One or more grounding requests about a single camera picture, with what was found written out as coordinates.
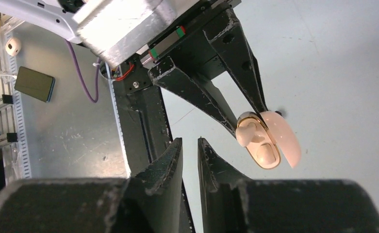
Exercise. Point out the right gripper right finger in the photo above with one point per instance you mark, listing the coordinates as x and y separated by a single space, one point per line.
234 203

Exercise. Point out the small white round device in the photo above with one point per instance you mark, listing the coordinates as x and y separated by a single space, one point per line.
13 46

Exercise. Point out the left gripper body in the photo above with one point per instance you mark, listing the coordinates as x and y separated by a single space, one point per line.
185 41

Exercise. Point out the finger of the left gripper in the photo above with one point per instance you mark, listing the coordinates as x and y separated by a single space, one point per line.
226 36
191 86

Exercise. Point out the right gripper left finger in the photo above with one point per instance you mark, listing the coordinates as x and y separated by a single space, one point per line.
81 205

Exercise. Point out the pink earbud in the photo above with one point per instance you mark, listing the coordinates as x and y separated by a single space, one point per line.
244 134

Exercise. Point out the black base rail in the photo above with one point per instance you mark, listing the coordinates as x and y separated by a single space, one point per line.
144 125

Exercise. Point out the pink earbud charging case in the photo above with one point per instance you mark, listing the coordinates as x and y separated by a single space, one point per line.
274 138

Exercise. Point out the dark smartphone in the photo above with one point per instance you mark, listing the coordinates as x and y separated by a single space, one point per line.
34 84

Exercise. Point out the grey cable duct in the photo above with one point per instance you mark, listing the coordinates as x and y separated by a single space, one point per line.
17 159

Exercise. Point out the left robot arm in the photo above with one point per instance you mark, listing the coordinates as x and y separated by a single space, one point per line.
56 16

